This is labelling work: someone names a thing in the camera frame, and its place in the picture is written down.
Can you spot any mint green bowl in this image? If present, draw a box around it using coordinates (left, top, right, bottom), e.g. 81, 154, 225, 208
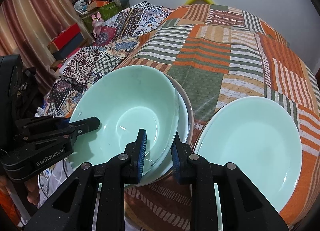
68, 65, 180, 175

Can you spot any mint green plate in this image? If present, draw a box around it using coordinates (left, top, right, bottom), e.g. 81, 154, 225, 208
190, 96, 302, 230

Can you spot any pink rabbit toy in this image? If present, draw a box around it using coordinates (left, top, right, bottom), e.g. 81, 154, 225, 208
91, 12, 104, 38

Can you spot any patterned checkered blanket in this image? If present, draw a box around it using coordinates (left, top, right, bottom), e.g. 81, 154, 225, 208
35, 2, 172, 117

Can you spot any dark blue box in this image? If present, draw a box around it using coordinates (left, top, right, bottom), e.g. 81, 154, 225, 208
53, 32, 84, 61

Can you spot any white dotted bowl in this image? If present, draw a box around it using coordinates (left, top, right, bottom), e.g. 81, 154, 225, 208
125, 88, 189, 188

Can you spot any green cardboard box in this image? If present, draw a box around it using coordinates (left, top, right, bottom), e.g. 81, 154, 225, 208
80, 2, 122, 33

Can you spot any striped patchwork tablecloth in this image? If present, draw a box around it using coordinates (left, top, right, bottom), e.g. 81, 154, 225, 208
64, 3, 320, 231

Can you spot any striped red gold curtain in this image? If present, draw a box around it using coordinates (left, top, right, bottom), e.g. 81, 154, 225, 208
1, 0, 92, 94

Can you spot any pink bowl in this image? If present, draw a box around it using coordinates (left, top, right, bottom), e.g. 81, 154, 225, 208
130, 75, 194, 189

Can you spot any left hand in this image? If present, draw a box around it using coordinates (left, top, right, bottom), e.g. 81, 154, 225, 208
25, 175, 40, 206

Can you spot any red box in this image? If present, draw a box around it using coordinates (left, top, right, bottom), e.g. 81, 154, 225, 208
47, 23, 80, 53

